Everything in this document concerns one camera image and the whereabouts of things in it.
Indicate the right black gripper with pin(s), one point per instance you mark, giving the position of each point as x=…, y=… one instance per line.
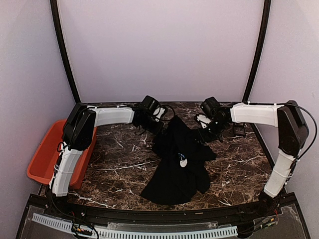
x=204, y=137

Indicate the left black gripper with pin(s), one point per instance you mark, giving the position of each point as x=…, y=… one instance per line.
x=157, y=130

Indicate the black t-shirt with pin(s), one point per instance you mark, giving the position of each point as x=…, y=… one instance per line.
x=171, y=184

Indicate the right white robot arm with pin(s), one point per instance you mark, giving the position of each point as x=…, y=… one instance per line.
x=287, y=117

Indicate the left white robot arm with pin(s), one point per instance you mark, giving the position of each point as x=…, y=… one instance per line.
x=77, y=133

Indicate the black display stand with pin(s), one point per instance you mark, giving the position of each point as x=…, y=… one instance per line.
x=239, y=129

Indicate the orange plastic bin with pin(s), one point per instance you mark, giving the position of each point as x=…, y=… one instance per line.
x=41, y=166

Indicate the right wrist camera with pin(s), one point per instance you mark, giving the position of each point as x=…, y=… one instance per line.
x=203, y=120

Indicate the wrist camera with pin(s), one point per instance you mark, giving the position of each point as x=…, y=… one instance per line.
x=158, y=113
x=203, y=120

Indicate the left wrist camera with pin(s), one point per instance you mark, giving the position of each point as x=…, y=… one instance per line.
x=158, y=113

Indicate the right black frame post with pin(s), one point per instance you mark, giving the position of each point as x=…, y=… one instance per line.
x=258, y=50

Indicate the black frame post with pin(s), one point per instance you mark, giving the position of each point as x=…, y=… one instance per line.
x=63, y=50
x=258, y=50

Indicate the black front rail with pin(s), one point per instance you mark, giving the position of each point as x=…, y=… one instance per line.
x=240, y=215

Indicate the white slotted cable duct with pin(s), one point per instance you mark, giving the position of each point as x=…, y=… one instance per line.
x=138, y=231

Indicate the left black frame post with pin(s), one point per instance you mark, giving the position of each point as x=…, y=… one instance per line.
x=63, y=50

